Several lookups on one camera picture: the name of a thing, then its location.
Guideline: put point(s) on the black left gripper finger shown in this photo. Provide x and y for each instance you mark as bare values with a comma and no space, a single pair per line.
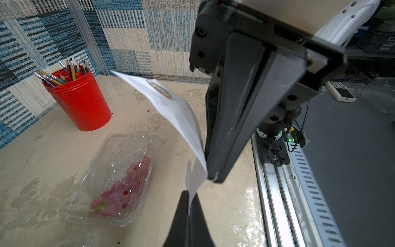
189,227

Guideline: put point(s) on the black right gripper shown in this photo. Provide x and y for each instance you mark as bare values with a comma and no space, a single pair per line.
257,63

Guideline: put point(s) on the clear box of red grapes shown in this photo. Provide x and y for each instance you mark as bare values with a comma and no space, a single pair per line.
114,187

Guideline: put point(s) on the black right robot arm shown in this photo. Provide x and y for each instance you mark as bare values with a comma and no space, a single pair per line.
312,18

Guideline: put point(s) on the white remote control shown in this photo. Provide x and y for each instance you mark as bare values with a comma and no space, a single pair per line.
340,92

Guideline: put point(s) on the clear plastic box on floor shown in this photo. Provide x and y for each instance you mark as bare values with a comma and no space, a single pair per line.
381,93

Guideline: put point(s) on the red pencil cup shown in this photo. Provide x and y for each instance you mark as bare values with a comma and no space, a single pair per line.
83,101

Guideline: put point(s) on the pencils in red cup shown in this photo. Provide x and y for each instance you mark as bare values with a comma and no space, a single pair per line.
71,70

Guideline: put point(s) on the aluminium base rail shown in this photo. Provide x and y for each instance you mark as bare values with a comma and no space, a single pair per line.
295,213

